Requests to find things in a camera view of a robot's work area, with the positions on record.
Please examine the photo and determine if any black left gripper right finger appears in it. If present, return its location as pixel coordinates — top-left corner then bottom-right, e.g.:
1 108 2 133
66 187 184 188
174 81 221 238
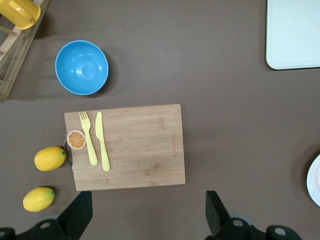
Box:
204 190 253 240

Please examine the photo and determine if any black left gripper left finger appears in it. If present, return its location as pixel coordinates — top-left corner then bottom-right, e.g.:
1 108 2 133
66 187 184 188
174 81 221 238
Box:
17 190 93 240

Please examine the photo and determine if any white round plate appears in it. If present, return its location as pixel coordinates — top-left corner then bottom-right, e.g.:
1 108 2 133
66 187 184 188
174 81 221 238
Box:
306 153 320 208

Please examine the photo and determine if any yellow lemon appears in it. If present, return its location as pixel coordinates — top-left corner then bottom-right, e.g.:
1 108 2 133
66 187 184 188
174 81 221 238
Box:
34 146 67 172
22 186 55 213

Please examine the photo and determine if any yellow plastic fork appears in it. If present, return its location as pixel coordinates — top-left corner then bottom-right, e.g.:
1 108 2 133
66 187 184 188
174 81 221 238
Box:
78 111 99 166

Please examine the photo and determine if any yellow plastic knife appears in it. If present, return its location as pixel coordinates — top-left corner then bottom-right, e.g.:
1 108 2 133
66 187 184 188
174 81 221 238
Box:
95 111 111 172

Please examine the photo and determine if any toy orange slice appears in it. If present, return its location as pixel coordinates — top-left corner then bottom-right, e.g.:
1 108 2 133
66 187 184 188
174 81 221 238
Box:
66 129 88 151

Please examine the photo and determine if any wooden cutting board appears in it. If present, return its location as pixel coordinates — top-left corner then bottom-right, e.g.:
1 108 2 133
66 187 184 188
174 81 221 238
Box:
63 103 186 192

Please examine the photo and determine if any blue bowl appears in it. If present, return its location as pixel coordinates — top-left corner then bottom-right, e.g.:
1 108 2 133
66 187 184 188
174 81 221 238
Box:
54 39 110 96

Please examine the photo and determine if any wooden peg rack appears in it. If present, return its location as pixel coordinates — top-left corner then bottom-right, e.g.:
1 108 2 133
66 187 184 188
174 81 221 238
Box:
0 0 51 100

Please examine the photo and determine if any cream tray with bear print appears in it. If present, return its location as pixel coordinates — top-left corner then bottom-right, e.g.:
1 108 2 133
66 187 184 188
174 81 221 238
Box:
265 0 320 70

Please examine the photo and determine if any yellow plastic mug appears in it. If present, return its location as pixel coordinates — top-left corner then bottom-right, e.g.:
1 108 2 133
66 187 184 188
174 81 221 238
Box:
0 0 42 31

